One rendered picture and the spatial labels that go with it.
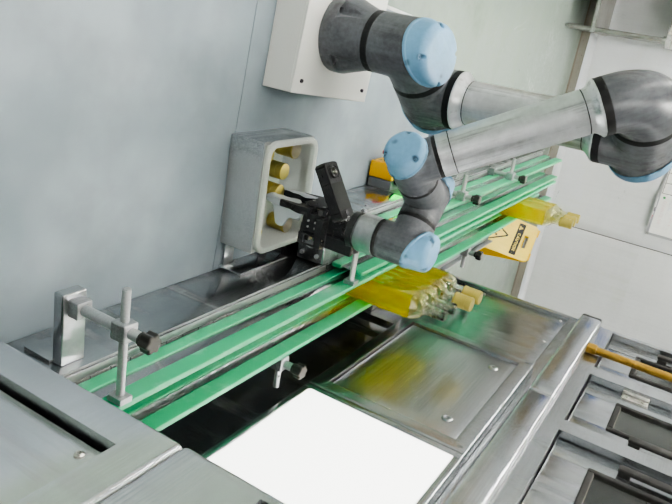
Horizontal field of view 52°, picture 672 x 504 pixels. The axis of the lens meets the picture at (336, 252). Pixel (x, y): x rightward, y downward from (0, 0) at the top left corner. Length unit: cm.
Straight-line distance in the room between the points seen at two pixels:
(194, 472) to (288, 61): 92
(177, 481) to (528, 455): 94
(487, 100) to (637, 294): 627
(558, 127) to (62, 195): 77
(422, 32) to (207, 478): 92
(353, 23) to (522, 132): 40
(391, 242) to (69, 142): 56
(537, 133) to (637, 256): 632
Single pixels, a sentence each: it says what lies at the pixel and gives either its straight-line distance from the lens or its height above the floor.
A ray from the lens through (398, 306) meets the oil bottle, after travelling 153.
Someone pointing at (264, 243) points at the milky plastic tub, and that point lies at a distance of 138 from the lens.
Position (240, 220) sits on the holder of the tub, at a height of 79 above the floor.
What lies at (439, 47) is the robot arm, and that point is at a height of 105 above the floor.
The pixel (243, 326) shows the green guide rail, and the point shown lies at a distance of 123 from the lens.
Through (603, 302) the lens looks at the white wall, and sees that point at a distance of 762.
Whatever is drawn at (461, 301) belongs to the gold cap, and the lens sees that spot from 161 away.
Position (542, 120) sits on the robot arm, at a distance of 116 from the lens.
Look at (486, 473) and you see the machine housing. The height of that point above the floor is 137.
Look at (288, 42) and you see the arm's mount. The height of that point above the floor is 79.
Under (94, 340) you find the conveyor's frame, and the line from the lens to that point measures 111.
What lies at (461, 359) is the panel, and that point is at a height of 118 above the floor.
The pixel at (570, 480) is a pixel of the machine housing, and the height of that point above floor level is 149.
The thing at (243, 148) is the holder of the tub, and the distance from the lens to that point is 131.
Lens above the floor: 155
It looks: 26 degrees down
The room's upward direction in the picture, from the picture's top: 110 degrees clockwise
